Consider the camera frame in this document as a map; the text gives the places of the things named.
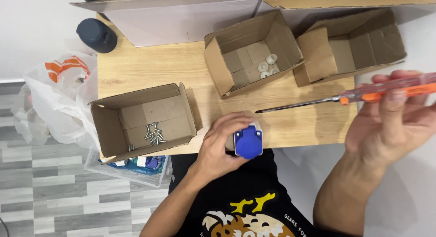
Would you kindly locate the person's left hand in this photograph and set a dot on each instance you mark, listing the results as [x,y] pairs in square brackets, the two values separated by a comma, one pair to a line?
[213,151]

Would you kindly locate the white plastic bag orange print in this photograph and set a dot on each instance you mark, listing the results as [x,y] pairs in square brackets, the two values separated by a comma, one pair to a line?
[58,100]

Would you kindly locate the cardboard box with caps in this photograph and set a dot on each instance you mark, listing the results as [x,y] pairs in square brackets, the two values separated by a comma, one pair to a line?
[218,66]

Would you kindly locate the cardboard box with screws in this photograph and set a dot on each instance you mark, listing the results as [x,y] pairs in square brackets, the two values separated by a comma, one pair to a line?
[112,128]

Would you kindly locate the empty cardboard box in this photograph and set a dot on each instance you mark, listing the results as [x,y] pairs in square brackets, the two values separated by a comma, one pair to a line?
[316,56]

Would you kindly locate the person's black printed t-shirt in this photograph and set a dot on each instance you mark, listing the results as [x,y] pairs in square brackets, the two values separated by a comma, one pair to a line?
[245,199]

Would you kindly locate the blue and grey socket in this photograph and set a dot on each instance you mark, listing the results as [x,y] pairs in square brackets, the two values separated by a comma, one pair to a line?
[249,143]

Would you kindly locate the dark grey round speaker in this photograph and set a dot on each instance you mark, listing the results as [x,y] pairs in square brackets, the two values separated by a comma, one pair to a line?
[96,35]

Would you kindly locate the clear plastic bin of parts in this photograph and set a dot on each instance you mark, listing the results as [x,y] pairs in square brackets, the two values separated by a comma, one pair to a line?
[136,168]

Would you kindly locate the large carton with blue parts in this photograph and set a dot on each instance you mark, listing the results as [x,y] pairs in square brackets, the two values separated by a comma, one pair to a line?
[177,22]

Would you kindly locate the person's right hand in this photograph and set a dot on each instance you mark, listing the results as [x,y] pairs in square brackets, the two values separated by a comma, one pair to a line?
[402,134]

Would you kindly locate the pile of silver screws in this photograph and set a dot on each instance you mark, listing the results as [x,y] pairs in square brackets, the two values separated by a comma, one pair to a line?
[154,134]

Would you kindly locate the large carton with white parts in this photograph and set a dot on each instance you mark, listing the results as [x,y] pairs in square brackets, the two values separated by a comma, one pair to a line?
[340,3]

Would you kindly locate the person's left fingers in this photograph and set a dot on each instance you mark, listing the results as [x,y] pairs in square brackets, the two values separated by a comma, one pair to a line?
[235,120]

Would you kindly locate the white plastic cap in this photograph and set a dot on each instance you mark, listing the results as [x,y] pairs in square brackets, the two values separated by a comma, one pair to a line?
[262,67]
[265,74]
[271,58]
[274,71]

